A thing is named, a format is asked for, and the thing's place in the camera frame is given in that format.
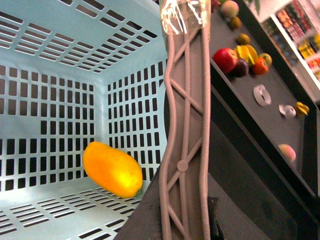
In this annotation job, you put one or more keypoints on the bottle shelf rack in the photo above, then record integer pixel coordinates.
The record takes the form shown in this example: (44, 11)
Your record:
(296, 37)

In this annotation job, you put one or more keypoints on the orange tangerine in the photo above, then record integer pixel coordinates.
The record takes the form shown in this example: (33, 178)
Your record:
(261, 67)

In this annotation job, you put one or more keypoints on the pink dragon fruit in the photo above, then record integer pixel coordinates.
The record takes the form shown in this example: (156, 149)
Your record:
(214, 5)

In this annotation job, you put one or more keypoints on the yellow starfruit right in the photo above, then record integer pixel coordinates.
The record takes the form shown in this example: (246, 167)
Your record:
(301, 109)

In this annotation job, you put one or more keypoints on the pale green peach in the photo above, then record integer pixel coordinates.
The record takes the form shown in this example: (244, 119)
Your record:
(229, 9)

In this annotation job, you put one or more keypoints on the red yellow small apple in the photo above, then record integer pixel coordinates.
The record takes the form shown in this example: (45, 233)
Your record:
(267, 58)

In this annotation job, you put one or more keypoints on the small brown fruit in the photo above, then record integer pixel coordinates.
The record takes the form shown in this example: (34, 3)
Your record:
(243, 39)

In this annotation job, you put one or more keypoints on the small white tape roll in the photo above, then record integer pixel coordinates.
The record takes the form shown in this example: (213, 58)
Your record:
(288, 111)

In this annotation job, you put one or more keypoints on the yellow starfruit centre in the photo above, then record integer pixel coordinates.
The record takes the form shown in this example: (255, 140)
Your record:
(248, 53)

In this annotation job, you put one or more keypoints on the pale peach front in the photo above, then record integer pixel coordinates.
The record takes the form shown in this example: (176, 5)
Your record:
(288, 151)

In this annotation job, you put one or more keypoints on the large red apple on shelf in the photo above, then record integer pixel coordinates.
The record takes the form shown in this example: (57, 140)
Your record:
(226, 59)

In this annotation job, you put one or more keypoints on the brown kiwi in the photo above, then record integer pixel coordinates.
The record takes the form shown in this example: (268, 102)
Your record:
(235, 23)

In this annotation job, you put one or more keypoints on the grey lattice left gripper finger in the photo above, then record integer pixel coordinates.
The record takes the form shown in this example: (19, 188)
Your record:
(183, 173)

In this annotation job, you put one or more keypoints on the light blue plastic basket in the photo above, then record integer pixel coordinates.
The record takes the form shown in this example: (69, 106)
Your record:
(73, 72)

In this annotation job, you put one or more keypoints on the yellow mango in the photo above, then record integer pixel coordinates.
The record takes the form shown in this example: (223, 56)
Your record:
(113, 170)

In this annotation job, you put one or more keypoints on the yellow starfruit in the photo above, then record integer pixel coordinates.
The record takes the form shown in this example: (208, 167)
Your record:
(301, 109)
(248, 53)

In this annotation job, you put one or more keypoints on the dark purple plum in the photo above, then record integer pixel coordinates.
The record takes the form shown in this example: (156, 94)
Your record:
(241, 69)

